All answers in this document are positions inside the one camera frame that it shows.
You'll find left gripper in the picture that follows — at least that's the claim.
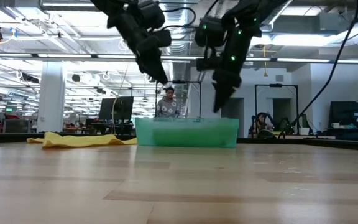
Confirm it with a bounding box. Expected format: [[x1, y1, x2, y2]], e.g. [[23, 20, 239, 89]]
[[106, 12, 169, 85]]

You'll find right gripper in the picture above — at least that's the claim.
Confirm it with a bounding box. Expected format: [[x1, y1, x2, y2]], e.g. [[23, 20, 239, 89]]
[[212, 27, 256, 114]]

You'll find yellow microfiber towel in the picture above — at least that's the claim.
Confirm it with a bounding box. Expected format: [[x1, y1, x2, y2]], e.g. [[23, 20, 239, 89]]
[[26, 131, 138, 149]]

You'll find teal translucent plastic basket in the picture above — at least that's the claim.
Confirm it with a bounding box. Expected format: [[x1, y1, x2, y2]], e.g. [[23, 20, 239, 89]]
[[134, 117, 240, 149]]

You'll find person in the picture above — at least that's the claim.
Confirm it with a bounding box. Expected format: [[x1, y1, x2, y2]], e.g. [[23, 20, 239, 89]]
[[155, 86, 181, 118], [254, 112, 273, 134]]

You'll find black monitor back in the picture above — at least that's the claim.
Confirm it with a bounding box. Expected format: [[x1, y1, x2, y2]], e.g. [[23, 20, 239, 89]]
[[98, 96, 134, 123]]

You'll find ceiling light panel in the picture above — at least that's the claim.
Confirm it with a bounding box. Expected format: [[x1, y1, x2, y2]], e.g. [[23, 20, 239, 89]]
[[250, 32, 358, 47]]

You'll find white column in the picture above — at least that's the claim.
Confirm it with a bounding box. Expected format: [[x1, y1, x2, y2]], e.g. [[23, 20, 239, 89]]
[[37, 61, 65, 133]]

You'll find black wide monitor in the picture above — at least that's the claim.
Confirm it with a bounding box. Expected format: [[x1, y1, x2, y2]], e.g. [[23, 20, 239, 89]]
[[329, 101, 358, 128]]

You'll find black office desk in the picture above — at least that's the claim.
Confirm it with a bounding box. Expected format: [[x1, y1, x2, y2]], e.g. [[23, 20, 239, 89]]
[[327, 126, 358, 142]]

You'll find silver air duct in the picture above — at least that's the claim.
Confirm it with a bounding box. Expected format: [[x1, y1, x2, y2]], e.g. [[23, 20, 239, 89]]
[[163, 0, 198, 82]]

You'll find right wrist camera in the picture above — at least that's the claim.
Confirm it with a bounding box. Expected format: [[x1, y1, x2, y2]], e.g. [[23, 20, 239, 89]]
[[196, 57, 224, 72]]

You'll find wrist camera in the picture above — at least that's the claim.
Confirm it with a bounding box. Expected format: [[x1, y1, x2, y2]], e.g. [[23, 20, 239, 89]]
[[136, 29, 173, 53], [196, 57, 224, 72]]

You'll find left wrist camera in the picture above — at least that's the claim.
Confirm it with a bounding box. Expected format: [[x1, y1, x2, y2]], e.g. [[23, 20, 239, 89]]
[[136, 29, 173, 53]]

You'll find yellow hanging cord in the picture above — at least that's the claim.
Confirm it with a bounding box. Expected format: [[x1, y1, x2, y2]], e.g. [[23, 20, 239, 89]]
[[262, 45, 269, 78]]

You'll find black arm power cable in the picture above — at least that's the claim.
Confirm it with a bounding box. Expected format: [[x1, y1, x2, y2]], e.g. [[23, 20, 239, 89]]
[[278, 0, 358, 139]]

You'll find black metal table frame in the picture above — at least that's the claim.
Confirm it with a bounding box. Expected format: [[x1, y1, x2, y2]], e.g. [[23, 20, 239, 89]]
[[0, 132, 358, 153]]

